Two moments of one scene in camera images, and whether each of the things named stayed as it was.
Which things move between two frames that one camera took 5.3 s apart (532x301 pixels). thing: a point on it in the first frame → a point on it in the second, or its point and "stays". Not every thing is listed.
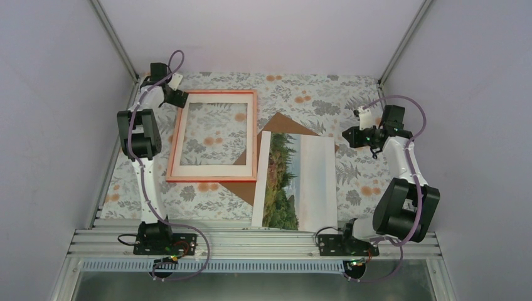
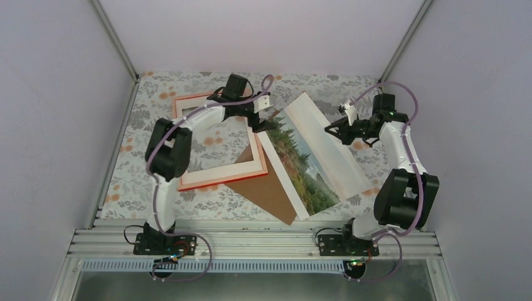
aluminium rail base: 234,238 stays
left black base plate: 165,244 stays
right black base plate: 336,245 stays
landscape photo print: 295,187 → 317,172
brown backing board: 281,124 → 267,190
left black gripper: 175,101 → 260,126
